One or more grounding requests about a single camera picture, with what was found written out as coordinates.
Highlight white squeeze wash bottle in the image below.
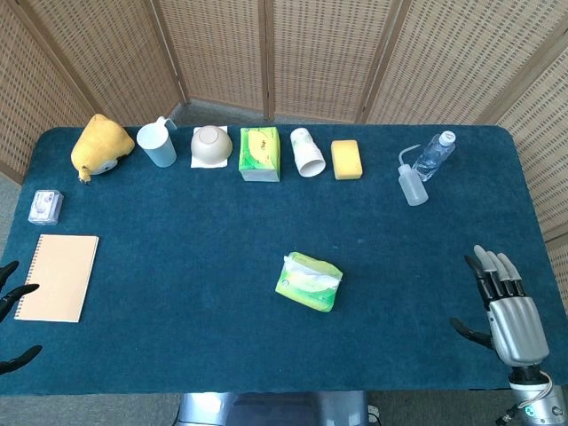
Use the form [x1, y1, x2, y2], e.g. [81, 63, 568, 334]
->
[397, 144, 430, 208]

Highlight dark blue table cloth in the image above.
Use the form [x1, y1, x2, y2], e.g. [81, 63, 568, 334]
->
[0, 124, 568, 397]

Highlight orange spiral notebook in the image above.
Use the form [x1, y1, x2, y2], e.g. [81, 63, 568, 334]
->
[13, 233, 100, 324]

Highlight white paper cup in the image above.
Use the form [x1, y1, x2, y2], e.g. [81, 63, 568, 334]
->
[289, 127, 327, 178]

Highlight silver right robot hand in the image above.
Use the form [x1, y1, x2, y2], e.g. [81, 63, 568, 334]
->
[450, 244, 551, 368]

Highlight clear plastic water bottle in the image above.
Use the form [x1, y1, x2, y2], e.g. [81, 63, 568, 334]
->
[412, 130, 458, 183]

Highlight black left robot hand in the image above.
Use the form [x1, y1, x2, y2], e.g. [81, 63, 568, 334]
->
[0, 260, 43, 375]

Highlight beige overturned bowl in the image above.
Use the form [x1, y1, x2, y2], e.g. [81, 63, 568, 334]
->
[190, 125, 230, 170]

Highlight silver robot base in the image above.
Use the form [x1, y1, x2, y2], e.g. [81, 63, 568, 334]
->
[176, 390, 379, 426]

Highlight green boxed tissue pack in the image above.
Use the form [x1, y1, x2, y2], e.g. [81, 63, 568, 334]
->
[238, 126, 282, 183]

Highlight small clear plastic box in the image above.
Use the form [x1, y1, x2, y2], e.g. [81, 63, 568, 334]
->
[27, 189, 65, 226]

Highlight woven folding screen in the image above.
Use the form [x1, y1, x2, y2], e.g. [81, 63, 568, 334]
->
[0, 0, 568, 307]

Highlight beige upturned bowl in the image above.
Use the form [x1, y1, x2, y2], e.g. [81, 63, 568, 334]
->
[190, 125, 233, 163]

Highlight white plastic cup with handle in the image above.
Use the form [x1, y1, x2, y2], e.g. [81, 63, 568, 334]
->
[136, 115, 178, 169]

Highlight yellow sponge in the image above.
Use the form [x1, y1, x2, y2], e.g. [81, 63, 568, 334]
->
[330, 139, 363, 181]

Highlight yellow plush toy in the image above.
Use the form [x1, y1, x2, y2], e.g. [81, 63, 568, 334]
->
[70, 114, 136, 184]

